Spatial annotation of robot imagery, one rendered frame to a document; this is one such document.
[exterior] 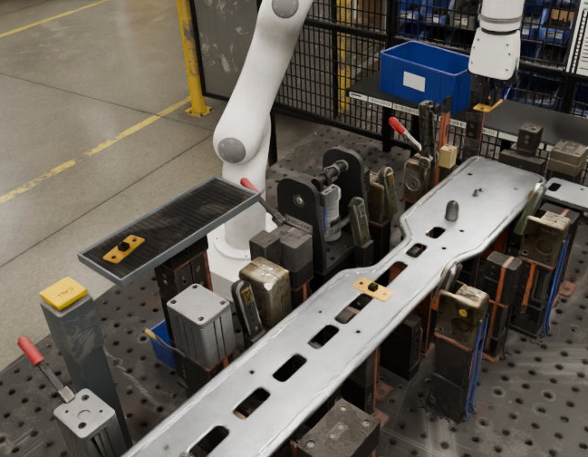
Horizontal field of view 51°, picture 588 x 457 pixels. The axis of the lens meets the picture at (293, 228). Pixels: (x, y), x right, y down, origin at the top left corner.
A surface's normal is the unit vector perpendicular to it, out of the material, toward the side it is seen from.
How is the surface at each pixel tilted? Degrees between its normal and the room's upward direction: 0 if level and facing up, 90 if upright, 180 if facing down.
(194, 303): 0
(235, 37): 90
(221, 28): 90
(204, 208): 0
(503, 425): 0
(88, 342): 90
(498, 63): 89
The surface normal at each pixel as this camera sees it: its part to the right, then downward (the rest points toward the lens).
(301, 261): 0.77, 0.34
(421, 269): -0.04, -0.82
